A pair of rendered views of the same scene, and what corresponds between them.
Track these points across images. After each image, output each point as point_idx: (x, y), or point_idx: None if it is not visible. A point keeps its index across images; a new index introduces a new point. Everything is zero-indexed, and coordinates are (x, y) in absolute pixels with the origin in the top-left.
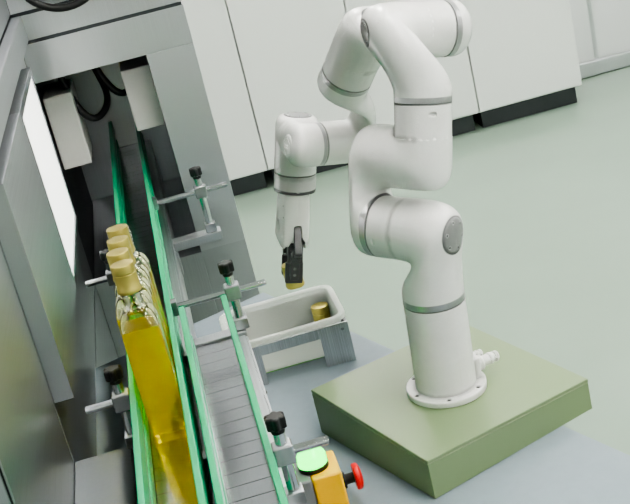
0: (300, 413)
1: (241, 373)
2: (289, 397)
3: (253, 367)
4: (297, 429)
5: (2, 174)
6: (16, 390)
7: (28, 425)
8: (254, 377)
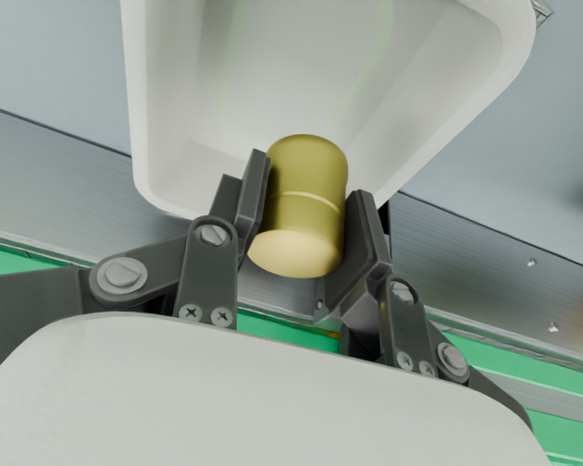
0: (499, 186)
1: (505, 349)
2: (435, 165)
3: (516, 341)
4: (526, 211)
5: None
6: None
7: None
8: (542, 350)
